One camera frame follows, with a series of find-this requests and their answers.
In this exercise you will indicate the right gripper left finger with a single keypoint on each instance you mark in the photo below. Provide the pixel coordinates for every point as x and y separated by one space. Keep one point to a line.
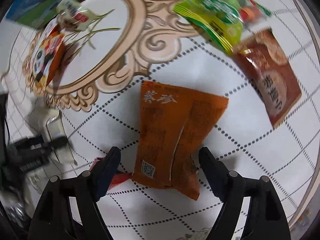
67 208

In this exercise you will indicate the red triangular snack packet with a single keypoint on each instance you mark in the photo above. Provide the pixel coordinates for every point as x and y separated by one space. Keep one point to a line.
118 178

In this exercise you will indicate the panda snack packet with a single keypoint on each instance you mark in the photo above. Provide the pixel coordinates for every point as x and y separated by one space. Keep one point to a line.
48 55

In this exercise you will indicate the orange snack packet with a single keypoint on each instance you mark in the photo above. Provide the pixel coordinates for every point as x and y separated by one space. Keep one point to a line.
174 121

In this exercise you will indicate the pale green snack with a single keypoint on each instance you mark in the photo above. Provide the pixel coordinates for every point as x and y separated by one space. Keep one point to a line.
72 15

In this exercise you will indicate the brown pastry snack packet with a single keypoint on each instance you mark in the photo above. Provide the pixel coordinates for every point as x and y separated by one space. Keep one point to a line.
263 61

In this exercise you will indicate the green candy bag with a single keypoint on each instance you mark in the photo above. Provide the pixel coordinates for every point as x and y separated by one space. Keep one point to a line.
223 20

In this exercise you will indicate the white patterned floral cloth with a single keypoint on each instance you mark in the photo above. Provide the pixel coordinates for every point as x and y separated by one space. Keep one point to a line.
256 181

